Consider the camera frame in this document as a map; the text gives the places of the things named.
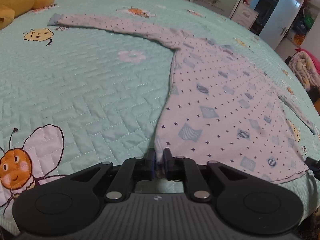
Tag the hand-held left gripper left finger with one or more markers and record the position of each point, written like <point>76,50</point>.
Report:
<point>150,165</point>

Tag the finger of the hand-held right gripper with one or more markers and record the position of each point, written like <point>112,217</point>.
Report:
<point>313,166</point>

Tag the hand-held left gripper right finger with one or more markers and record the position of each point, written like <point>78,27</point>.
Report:
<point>167,163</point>

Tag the white blue-patterned long-sleeve shirt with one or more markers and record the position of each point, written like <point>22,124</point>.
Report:
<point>212,105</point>

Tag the folded floral quilt pile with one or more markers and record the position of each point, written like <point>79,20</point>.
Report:
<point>305,70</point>

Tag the mint quilted bee-print bedspread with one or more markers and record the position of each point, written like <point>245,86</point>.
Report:
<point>87,80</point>

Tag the hanging coloured bags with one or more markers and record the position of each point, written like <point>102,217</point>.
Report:
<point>303,25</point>

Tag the white room door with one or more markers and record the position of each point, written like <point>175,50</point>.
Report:
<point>282,20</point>

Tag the white drawer cabinet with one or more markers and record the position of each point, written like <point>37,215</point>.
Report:
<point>245,16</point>

